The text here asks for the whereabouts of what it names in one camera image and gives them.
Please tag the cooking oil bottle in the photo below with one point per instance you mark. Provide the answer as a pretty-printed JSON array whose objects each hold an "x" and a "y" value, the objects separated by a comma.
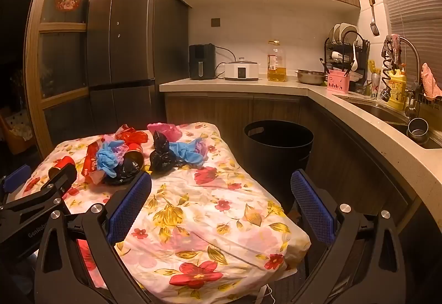
[{"x": 277, "y": 65}]

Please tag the steel bowl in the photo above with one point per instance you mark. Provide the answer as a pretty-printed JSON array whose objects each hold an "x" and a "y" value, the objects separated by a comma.
[{"x": 310, "y": 76}]

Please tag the hanging slotted spatula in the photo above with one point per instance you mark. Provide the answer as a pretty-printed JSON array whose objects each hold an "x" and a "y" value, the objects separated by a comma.
[{"x": 374, "y": 26}]

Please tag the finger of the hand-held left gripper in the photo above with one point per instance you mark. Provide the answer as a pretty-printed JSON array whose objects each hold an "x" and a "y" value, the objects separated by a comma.
[
  {"x": 15, "y": 177},
  {"x": 64, "y": 174}
]

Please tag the black plastic bag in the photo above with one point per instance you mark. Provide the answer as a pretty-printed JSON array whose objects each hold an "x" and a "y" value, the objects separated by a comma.
[
  {"x": 122, "y": 173},
  {"x": 160, "y": 155}
]

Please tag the grey refrigerator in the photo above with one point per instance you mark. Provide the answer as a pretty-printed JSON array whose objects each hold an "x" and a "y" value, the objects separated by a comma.
[{"x": 138, "y": 41}]

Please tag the pink cloth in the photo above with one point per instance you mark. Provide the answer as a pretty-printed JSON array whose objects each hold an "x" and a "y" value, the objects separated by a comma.
[{"x": 430, "y": 81}]

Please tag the white rice cooker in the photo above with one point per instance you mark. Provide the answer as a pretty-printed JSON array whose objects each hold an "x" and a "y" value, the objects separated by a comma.
[{"x": 241, "y": 70}]

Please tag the steel sink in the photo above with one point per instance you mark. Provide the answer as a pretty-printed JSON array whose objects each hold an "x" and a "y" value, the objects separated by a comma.
[{"x": 380, "y": 114}]

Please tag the yellow detergent bottle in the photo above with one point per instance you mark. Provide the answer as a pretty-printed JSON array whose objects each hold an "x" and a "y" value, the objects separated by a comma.
[{"x": 397, "y": 89}]

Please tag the steel faucet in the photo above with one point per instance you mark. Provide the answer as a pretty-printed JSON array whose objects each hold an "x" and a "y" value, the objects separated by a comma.
[{"x": 414, "y": 55}]

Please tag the orange box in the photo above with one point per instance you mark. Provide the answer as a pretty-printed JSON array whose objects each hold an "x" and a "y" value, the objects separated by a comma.
[{"x": 17, "y": 138}]

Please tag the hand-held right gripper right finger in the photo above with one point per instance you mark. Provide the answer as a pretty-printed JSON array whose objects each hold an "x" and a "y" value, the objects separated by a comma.
[{"x": 312, "y": 207}]

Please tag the wooden glass door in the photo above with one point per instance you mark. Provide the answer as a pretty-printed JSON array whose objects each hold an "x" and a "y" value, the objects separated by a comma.
[{"x": 34, "y": 58}]

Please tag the black air fryer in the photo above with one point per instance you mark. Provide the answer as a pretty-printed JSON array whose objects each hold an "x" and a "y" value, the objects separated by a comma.
[{"x": 202, "y": 62}]

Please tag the pink utensil holder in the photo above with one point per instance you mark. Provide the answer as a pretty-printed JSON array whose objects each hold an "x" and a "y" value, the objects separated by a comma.
[{"x": 336, "y": 83}]

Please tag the yellow scrubber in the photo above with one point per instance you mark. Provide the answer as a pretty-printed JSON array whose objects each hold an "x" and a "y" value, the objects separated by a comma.
[{"x": 372, "y": 65}]

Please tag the red can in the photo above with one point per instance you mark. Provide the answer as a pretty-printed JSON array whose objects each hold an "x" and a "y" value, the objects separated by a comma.
[
  {"x": 64, "y": 162},
  {"x": 136, "y": 150}
]

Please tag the steel cup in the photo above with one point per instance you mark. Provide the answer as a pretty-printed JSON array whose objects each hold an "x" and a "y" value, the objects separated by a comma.
[{"x": 417, "y": 131}]

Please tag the pink plastic bag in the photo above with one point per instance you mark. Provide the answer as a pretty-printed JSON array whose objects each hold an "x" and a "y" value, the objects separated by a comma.
[{"x": 169, "y": 129}]

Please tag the white ladle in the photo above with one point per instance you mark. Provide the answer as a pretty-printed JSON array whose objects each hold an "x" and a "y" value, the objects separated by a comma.
[{"x": 355, "y": 55}]

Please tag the dark rag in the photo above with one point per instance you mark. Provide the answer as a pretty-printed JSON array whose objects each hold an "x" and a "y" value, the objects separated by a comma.
[{"x": 393, "y": 48}]

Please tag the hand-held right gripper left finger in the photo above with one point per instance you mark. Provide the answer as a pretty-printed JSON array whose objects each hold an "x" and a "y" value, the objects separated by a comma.
[{"x": 129, "y": 207}]

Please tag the beer can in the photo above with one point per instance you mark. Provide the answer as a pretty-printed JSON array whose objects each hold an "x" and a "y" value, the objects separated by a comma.
[{"x": 375, "y": 86}]

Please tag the light blue plastic bag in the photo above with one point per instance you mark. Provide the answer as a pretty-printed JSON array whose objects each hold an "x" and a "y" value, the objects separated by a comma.
[{"x": 108, "y": 157}]

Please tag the wooden base cabinets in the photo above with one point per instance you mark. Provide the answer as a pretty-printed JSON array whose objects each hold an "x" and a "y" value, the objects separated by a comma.
[{"x": 214, "y": 110}]

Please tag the floral cloth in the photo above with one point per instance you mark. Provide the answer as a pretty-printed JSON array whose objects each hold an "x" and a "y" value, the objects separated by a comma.
[{"x": 207, "y": 207}]

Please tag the red wrapper packet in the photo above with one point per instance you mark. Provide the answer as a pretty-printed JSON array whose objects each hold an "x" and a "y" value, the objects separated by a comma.
[{"x": 89, "y": 162}]

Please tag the window blinds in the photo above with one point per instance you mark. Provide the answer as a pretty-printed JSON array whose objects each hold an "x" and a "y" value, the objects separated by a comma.
[{"x": 411, "y": 7}]

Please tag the black dish rack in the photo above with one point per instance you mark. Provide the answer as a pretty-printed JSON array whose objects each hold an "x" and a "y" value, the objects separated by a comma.
[{"x": 362, "y": 55}]

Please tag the red patterned plastic bag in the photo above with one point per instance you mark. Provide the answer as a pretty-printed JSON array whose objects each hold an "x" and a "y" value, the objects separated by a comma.
[{"x": 129, "y": 134}]

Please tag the black trash bin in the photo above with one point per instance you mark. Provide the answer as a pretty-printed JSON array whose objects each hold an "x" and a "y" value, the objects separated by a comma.
[{"x": 276, "y": 155}]

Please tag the dark wall socket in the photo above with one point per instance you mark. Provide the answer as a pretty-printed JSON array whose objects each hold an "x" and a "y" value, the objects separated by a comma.
[{"x": 215, "y": 22}]

